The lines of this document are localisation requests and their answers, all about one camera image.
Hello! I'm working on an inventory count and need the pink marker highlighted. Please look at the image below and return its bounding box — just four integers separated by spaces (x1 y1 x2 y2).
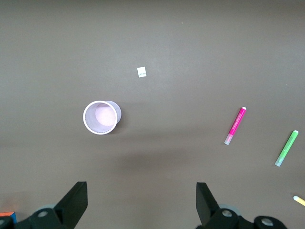
224 106 247 146

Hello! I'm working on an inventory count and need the translucent plastic cup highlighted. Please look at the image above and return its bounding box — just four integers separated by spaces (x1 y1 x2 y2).
82 100 122 135

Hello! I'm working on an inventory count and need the multicoloured puzzle cube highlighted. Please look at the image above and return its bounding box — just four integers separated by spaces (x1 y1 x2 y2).
0 211 18 224

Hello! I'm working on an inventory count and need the yellow marker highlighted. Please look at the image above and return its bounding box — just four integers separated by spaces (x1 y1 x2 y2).
293 195 305 207

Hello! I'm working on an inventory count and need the green marker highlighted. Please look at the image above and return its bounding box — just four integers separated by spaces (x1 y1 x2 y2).
274 130 300 167

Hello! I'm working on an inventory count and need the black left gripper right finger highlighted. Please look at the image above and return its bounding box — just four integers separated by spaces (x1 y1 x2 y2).
196 182 287 229

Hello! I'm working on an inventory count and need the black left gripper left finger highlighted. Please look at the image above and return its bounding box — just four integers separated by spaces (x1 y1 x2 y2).
0 181 88 229

